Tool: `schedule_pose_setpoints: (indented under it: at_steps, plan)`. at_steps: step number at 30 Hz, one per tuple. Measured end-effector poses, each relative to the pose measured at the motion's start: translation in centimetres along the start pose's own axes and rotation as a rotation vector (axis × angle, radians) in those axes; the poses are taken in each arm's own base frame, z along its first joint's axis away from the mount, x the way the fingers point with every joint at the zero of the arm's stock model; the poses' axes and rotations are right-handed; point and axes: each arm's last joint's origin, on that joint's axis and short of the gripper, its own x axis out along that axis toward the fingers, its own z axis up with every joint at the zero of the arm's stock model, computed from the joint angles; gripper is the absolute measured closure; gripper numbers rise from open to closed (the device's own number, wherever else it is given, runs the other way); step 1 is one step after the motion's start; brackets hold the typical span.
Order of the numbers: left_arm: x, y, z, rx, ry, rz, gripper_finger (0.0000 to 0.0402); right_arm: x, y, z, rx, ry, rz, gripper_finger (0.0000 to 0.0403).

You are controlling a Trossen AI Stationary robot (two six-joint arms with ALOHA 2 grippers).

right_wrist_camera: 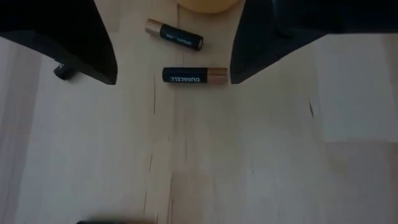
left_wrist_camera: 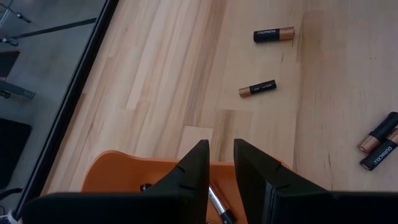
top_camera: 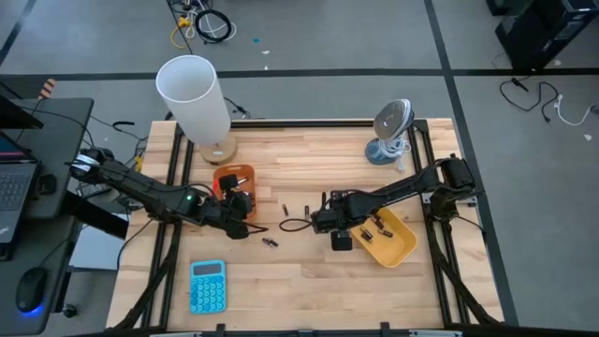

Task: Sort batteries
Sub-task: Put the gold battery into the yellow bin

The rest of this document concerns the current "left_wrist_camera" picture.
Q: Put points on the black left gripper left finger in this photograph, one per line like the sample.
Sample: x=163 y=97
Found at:
x=186 y=199

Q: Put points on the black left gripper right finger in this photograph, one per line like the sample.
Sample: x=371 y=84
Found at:
x=280 y=202

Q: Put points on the silver black battery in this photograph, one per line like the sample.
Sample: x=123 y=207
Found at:
x=145 y=186
x=220 y=205

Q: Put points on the black copper battery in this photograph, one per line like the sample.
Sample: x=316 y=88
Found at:
x=257 y=88
x=273 y=34
x=380 y=152
x=377 y=133

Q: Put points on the orange plastic bin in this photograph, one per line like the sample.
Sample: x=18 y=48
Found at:
x=124 y=174

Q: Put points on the black flat floor panel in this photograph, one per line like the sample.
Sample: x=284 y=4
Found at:
x=12 y=152

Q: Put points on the dark metal floor bar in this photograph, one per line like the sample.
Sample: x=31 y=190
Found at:
x=18 y=91

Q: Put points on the black aluminium table frame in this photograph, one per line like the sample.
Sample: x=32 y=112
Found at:
x=65 y=102

